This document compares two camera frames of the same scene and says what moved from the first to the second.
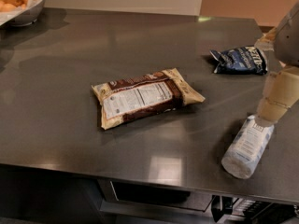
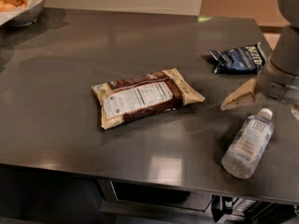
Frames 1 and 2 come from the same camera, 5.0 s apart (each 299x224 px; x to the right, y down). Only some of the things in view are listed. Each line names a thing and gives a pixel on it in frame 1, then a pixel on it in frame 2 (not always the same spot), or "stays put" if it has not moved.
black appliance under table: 234,210 stays put
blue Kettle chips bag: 244,60 stays put
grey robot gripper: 289,37 to 277,84
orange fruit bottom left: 7,7 stays put
